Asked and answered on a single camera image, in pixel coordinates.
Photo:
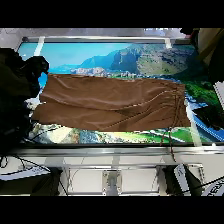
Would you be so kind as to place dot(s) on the olive garment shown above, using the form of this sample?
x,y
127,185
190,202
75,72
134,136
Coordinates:
x,y
207,38

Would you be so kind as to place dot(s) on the brown pants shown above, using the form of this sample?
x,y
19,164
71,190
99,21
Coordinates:
x,y
110,100

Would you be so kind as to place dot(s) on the black garment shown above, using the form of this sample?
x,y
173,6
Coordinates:
x,y
211,116
218,63

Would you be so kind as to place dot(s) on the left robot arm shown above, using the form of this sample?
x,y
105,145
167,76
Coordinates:
x,y
23,186

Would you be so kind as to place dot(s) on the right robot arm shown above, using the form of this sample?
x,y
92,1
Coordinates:
x,y
181,178

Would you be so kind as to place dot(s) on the white garment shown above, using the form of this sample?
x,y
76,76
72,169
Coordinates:
x,y
220,95

